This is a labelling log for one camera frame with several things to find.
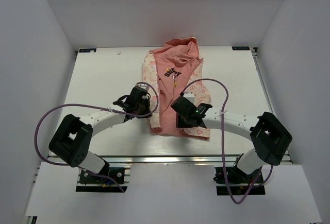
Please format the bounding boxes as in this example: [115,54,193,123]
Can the pink Snoopy zip jacket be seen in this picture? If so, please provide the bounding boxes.
[142,37,211,140]

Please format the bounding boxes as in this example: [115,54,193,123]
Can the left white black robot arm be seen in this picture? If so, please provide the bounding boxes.
[48,84,150,182]

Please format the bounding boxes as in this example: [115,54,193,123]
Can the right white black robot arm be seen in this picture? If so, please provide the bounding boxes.
[171,96,292,182]

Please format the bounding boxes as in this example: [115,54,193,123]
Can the right blue table label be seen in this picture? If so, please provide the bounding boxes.
[232,46,250,51]

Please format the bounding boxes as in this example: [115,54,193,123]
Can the blue table label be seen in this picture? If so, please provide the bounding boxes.
[78,48,96,53]
[232,46,250,51]

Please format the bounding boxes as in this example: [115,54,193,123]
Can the left blue table label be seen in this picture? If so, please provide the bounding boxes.
[78,48,96,53]

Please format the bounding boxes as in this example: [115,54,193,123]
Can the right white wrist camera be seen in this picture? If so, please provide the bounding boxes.
[180,92,195,102]

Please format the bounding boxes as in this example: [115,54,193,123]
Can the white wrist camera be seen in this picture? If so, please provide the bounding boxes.
[180,92,195,102]
[136,83,149,90]

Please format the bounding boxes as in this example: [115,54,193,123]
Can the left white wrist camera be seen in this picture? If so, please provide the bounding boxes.
[136,83,149,90]

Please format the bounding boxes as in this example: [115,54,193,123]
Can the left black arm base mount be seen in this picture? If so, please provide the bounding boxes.
[76,166,130,193]

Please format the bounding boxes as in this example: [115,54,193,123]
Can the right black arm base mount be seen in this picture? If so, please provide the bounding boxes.
[213,154,266,196]

